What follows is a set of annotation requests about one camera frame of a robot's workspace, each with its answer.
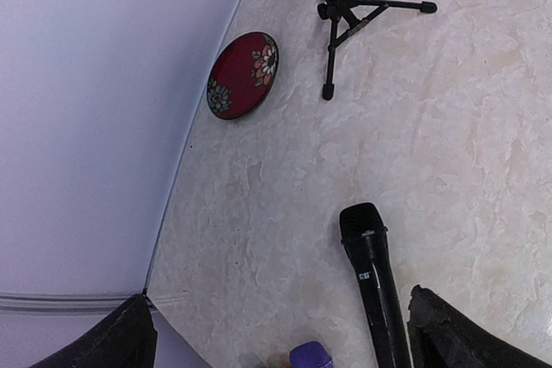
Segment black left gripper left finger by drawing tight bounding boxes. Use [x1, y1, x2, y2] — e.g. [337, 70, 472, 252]
[35, 295, 158, 368]

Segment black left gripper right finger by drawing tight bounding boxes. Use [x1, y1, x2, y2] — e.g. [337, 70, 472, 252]
[407, 285, 548, 368]

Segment black microphone orange tip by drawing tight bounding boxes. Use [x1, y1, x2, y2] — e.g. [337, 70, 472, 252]
[339, 203, 411, 367]

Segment purple-head microphone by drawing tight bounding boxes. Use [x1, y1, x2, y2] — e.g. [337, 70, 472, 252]
[289, 341, 333, 368]

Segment black tripod mic stand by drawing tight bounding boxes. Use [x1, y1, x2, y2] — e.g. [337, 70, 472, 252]
[317, 0, 437, 101]

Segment red floral plate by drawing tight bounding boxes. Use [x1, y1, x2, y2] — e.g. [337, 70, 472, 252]
[206, 31, 279, 121]

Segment aluminium frame post left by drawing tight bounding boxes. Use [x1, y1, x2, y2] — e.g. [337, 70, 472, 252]
[1, 293, 132, 313]

